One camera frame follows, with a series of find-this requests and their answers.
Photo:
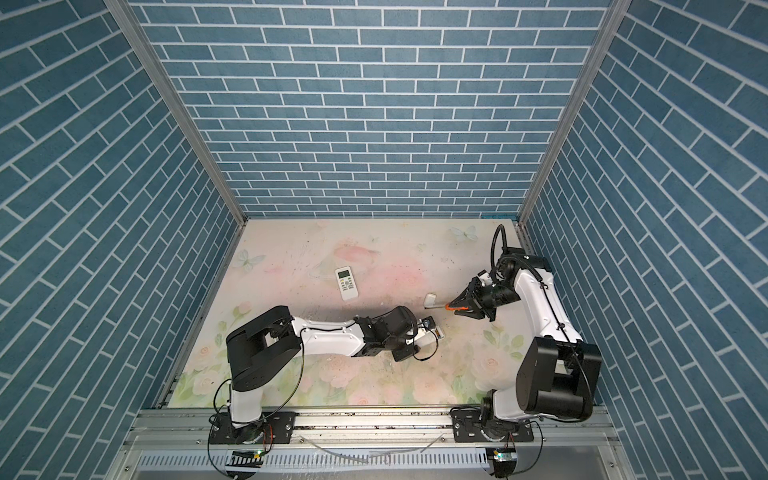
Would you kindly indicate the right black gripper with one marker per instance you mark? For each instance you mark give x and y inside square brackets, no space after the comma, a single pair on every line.
[473,295]

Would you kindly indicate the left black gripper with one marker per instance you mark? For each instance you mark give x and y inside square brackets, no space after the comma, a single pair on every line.
[408,354]

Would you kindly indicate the orange handled screwdriver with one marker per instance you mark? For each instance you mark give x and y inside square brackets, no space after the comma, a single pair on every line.
[447,307]

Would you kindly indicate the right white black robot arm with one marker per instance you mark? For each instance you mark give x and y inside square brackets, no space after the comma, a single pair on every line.
[558,375]

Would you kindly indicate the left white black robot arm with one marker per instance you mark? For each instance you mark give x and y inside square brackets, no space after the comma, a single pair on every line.
[261,348]

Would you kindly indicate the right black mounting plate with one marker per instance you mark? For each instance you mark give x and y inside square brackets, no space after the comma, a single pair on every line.
[471,425]

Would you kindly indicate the black mounting plate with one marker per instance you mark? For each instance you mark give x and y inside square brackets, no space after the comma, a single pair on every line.
[471,425]
[276,429]

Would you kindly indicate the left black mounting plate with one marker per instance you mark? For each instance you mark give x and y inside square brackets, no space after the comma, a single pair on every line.
[276,429]

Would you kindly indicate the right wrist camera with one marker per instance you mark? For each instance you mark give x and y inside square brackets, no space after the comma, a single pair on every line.
[484,279]

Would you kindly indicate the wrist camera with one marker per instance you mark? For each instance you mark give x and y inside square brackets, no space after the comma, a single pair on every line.
[484,279]
[428,323]

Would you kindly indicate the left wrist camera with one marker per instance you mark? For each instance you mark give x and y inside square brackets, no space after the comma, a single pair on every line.
[428,323]

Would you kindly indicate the white perforated cable duct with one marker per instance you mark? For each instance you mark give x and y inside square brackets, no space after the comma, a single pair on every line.
[314,460]

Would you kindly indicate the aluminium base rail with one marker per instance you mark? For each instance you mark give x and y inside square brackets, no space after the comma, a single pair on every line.
[588,450]

